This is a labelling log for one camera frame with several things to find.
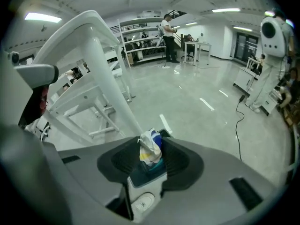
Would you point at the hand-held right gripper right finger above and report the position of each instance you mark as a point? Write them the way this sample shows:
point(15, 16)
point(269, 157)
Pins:
point(211, 184)

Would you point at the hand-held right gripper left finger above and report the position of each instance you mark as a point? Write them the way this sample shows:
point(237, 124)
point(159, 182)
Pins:
point(93, 172)

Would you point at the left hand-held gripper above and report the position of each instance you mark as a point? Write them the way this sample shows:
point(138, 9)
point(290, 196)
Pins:
point(11, 90)

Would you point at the white yellow blue packet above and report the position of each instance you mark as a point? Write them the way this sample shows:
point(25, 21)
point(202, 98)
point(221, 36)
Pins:
point(150, 149)

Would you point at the white table with black lines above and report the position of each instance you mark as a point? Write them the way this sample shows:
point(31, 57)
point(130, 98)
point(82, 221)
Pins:
point(98, 55)

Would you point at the ceiling light panel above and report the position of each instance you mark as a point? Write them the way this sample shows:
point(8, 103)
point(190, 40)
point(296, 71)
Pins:
point(191, 23)
point(242, 28)
point(43, 17)
point(226, 10)

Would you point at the white wooden chair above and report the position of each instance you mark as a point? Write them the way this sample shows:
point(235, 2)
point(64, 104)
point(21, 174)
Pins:
point(117, 72)

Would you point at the white low cabinet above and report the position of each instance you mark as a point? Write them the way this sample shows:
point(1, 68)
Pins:
point(243, 78)

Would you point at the white shelving unit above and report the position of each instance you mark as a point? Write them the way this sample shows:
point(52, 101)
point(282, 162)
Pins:
point(140, 21)

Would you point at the white power strip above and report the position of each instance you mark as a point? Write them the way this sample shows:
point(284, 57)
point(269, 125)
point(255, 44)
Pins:
point(165, 67)

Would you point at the white desk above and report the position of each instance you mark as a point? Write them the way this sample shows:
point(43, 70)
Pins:
point(201, 44)

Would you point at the dark glass double door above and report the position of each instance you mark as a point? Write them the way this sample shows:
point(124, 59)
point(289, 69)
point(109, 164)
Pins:
point(246, 46)

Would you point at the black metal staircase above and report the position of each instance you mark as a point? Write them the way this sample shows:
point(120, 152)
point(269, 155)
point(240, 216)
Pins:
point(178, 13)

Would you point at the white round backpack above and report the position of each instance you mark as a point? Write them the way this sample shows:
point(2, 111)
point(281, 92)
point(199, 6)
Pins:
point(273, 39)

